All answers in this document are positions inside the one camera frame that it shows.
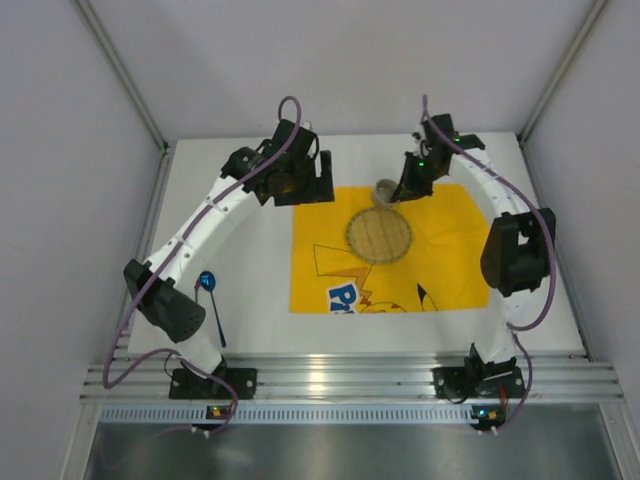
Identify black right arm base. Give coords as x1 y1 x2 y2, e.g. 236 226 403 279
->
432 362 525 403

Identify blue metal spoon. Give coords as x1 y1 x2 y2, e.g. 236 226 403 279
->
195 270 227 348

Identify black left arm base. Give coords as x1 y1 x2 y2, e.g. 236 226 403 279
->
169 368 258 400

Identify aluminium mounting rail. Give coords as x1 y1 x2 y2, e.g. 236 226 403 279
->
80 354 624 403

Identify small grey ceramic cup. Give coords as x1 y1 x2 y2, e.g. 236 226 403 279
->
371 179 398 209

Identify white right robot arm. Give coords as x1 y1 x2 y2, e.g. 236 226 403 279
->
390 114 557 378

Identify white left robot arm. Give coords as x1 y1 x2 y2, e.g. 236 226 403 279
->
124 119 335 379

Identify yellow Pikachu cloth placemat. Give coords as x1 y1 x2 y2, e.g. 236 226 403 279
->
289 184 489 314

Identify round woven bamboo plate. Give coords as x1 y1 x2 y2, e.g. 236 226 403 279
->
345 207 413 265

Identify slotted grey cable duct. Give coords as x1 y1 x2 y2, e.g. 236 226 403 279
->
100 404 479 425

